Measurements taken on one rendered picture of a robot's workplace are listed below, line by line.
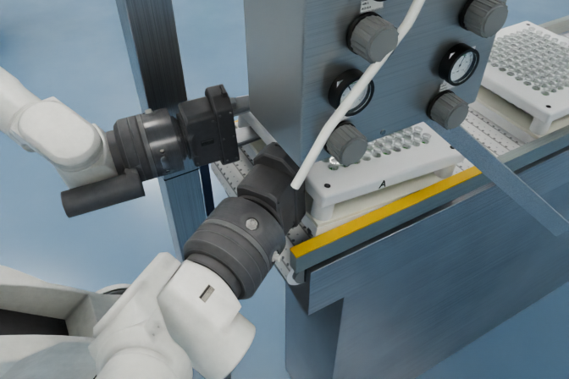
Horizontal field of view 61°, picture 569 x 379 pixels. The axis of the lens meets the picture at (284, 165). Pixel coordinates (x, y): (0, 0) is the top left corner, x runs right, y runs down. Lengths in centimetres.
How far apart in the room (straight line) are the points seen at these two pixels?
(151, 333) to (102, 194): 27
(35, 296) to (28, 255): 108
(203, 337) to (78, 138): 30
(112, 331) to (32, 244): 148
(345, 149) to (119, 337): 23
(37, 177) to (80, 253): 48
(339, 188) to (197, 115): 21
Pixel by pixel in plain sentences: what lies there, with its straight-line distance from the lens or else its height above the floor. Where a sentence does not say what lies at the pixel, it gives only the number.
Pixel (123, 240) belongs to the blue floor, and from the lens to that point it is 178.
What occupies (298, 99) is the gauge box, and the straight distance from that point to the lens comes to 40.
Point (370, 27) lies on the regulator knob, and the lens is 37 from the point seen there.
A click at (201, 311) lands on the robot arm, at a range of 46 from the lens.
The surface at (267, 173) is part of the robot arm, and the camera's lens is 54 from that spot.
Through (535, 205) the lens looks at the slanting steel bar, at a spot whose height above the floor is 84.
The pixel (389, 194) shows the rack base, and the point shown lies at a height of 84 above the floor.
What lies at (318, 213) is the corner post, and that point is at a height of 86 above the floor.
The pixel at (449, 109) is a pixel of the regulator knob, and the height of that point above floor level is 103.
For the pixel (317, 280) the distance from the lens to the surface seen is 66.
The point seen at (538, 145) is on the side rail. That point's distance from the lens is 84.
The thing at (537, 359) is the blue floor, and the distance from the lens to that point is 162.
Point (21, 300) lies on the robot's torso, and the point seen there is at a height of 72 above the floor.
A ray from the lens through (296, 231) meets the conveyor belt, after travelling 66.
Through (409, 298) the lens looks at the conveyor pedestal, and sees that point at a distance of 102.
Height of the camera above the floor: 130
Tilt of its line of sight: 41 degrees down
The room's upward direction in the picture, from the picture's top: straight up
